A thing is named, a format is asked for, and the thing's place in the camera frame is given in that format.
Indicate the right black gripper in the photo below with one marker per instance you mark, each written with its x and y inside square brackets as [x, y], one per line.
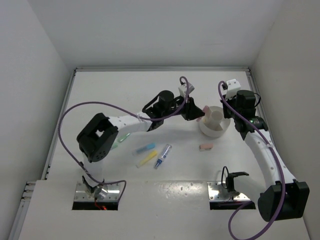
[226, 114]

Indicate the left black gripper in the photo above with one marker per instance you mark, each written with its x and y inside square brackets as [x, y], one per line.
[190, 110]

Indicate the white round divided container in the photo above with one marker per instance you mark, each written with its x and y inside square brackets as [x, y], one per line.
[215, 125]

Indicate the pink highlighter pen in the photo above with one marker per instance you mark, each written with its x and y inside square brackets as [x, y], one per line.
[205, 110]

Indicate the blue highlighter pen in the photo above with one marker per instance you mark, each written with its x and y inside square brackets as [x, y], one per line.
[144, 148]

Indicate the green highlighter pen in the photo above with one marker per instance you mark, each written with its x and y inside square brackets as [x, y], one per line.
[120, 140]

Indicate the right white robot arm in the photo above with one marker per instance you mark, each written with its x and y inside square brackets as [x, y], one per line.
[281, 194]

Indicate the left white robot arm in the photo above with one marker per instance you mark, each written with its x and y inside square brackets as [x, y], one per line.
[97, 137]

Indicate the clear glue stick blue cap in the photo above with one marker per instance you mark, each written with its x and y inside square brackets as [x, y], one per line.
[163, 155]

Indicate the yellow highlighter pen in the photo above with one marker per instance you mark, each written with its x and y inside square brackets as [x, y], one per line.
[149, 157]

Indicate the pink eraser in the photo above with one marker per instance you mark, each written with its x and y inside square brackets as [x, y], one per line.
[205, 147]

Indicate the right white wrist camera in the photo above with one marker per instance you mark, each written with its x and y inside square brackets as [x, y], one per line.
[231, 87]

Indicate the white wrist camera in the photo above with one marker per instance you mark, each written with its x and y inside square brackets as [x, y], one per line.
[231, 87]
[184, 88]

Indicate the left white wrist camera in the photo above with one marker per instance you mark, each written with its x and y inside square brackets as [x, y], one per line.
[184, 88]

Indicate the aluminium frame rail right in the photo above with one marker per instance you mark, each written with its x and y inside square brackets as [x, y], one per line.
[260, 108]

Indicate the aluminium frame rail back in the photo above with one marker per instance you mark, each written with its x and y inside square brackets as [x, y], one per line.
[163, 69]

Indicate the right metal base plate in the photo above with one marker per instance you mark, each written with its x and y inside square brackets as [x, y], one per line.
[218, 194]

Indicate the metal base plate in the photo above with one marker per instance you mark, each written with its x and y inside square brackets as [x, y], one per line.
[218, 194]
[105, 193]

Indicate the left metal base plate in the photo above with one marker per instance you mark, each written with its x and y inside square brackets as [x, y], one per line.
[105, 193]

